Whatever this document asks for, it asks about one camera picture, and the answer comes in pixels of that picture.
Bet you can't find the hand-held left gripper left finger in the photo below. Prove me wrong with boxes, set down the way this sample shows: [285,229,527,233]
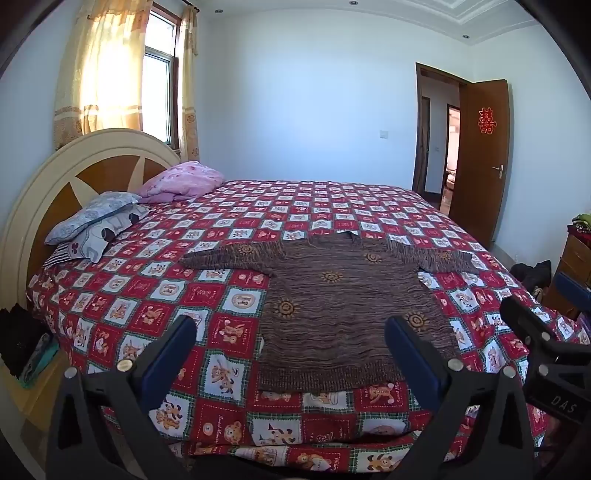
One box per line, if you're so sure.
[45,315,199,480]

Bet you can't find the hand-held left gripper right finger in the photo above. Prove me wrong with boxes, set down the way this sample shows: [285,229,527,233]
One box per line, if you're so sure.
[385,315,549,480]

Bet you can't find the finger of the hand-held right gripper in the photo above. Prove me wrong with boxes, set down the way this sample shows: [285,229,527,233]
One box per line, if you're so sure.
[500,295,561,346]
[555,271,591,324]

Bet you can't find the brown knitted sweater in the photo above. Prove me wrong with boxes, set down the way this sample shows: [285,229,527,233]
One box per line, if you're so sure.
[179,233,481,394]

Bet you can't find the dark clothes on floor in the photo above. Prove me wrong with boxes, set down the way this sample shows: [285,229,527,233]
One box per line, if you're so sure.
[510,261,553,292]

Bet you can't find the pile of colourful clothes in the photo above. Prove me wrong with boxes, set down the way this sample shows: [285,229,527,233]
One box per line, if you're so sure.
[568,213,591,241]

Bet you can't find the brown wooden dresser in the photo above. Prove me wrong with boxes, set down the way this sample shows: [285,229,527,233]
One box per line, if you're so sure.
[541,233,591,320]

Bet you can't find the red checkered printed blanket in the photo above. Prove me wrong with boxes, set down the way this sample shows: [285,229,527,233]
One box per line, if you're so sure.
[27,179,591,472]

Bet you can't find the white pillow with dark print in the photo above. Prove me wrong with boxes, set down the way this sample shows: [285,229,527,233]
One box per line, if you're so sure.
[69,205,151,264]

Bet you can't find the teal pouch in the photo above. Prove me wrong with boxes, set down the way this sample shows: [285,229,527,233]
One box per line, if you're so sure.
[21,332,60,387]

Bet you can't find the brown wooden door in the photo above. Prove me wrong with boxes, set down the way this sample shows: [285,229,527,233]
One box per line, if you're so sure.
[449,79,511,250]

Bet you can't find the striped pillow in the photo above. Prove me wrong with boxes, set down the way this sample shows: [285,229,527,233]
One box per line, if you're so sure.
[43,244,75,268]

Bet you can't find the pale wooden nightstand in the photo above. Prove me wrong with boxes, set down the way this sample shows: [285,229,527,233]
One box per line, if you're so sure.
[0,346,70,446]

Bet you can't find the black cloth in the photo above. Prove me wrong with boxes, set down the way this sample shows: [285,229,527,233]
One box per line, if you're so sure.
[0,304,57,380]

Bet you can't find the blue-grey patterned pillow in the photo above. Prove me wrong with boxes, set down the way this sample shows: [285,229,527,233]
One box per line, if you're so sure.
[45,191,144,246]

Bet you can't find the pink pillow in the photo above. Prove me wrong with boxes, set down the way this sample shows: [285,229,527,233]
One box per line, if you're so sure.
[139,161,226,204]

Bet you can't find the cream and wood headboard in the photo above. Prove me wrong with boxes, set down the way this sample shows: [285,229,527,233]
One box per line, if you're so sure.
[0,128,182,324]

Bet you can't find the window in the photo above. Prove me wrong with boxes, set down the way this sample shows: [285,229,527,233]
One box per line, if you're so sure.
[141,9,183,151]

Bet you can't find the wide yellow curtain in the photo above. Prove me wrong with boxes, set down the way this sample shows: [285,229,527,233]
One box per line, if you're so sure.
[53,0,153,152]

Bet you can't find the dark wooden door frame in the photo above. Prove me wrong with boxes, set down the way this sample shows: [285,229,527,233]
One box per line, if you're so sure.
[412,62,472,195]

